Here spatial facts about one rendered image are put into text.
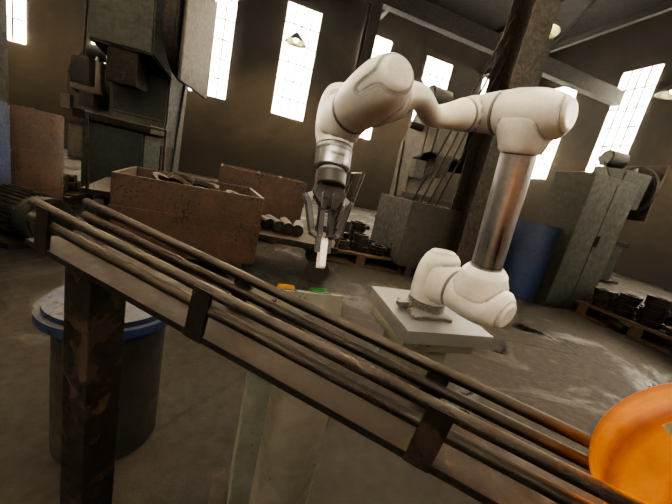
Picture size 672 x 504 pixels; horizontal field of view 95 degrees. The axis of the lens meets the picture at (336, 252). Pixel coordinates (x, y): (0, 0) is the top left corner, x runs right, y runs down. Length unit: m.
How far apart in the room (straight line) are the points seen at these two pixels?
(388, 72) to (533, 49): 3.23
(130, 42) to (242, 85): 7.38
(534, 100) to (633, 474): 0.88
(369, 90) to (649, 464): 0.59
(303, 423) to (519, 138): 0.91
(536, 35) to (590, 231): 2.05
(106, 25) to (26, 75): 8.48
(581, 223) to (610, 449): 3.90
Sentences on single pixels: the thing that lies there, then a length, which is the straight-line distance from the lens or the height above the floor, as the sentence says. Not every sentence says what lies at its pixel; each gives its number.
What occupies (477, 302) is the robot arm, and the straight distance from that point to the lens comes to 1.15.
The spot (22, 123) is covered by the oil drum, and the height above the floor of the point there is 0.76.
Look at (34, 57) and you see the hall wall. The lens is 13.41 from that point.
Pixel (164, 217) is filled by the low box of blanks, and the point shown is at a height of 0.39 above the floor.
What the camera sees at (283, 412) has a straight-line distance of 0.62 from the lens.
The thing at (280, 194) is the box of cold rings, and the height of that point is 0.55.
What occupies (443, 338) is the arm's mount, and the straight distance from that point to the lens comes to 1.27.
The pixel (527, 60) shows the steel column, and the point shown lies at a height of 2.27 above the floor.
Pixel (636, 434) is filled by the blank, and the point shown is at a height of 0.73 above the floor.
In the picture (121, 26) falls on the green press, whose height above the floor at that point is 2.01.
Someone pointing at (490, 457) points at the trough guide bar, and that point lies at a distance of 0.32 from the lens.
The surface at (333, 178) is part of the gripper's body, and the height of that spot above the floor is 0.86.
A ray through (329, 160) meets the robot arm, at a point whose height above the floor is 0.90.
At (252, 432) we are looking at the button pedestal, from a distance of 0.88.
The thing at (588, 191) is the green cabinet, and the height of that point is 1.30.
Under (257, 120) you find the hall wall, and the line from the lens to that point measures 11.93.
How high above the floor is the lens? 0.86
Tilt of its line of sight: 13 degrees down
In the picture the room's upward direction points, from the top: 13 degrees clockwise
